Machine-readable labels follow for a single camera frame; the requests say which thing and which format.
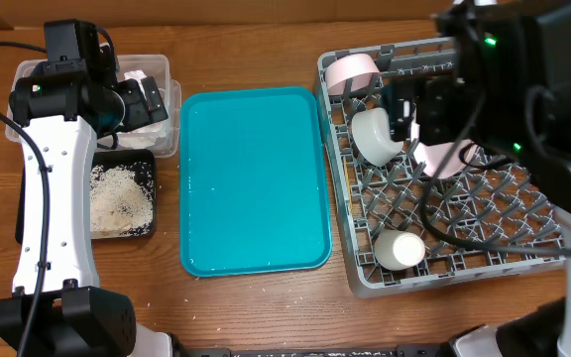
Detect white napkin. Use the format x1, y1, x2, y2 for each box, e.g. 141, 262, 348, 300
116, 68, 175, 156

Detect large white plate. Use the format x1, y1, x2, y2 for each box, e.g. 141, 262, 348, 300
411, 139, 478, 179

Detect grey shallow bowl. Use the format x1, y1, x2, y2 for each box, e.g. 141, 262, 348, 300
351, 107, 403, 167

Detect pink bowl with rice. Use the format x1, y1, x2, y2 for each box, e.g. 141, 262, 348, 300
325, 54, 380, 95

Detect white paper cup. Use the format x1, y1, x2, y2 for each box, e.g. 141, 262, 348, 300
374, 230, 425, 271

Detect wooden chopstick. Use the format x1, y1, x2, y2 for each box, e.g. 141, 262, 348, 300
342, 157, 353, 215

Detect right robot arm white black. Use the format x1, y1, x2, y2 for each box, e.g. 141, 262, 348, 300
382, 1, 571, 356

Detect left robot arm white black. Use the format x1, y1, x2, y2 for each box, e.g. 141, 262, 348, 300
0, 20, 182, 356

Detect clear plastic waste bin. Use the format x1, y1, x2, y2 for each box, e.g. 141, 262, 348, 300
5, 55, 177, 158

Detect black waste tray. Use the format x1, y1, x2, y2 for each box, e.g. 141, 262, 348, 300
15, 148, 158, 245

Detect grey dishwasher rack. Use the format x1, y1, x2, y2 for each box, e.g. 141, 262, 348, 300
314, 39, 563, 298

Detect pile of rice grains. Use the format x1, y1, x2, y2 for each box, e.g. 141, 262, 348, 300
90, 165, 154, 239

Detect teal serving tray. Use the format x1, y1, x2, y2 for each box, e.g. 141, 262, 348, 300
178, 86, 332, 278

